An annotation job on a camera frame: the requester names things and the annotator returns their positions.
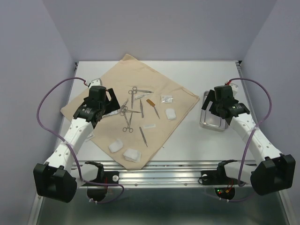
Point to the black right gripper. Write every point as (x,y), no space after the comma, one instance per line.
(210,97)

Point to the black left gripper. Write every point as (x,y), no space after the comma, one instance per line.
(114,105)

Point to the stainless steel tray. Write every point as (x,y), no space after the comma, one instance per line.
(212,122)

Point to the serrated steel tweezers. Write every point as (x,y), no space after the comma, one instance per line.
(141,108)

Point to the steel scalpel handle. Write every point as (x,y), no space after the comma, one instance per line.
(143,136)

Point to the scalpel with brown cap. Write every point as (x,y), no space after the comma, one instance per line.
(154,106)

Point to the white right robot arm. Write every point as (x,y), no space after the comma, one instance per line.
(263,166)

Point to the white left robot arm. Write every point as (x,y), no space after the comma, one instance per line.
(61,175)

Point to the straight surgical scissors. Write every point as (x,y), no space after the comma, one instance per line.
(132,92)

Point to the angled steel tweezers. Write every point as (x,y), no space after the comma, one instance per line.
(116,111)

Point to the hemostat clamp crossing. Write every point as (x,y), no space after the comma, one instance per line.
(126,117)

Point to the white packet under forceps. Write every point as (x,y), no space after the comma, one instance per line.
(141,96)

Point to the fine curved forceps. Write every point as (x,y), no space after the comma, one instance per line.
(147,92)

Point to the green suture packet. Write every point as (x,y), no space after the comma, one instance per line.
(90,136)

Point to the beige cloth drape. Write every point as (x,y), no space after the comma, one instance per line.
(168,141)

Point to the white foil blade packet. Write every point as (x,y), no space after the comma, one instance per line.
(149,126)

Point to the white gauze pad right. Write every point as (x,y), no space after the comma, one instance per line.
(170,114)

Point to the white gauze pad left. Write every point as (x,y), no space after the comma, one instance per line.
(115,146)

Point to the small clear needle packet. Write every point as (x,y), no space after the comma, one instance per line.
(166,99)

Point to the white gauze pad stack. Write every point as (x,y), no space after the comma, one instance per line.
(132,155)

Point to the aluminium mounting rail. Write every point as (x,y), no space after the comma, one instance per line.
(162,174)

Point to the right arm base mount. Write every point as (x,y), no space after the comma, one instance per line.
(224,185)

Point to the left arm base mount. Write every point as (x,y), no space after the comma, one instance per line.
(103,187)

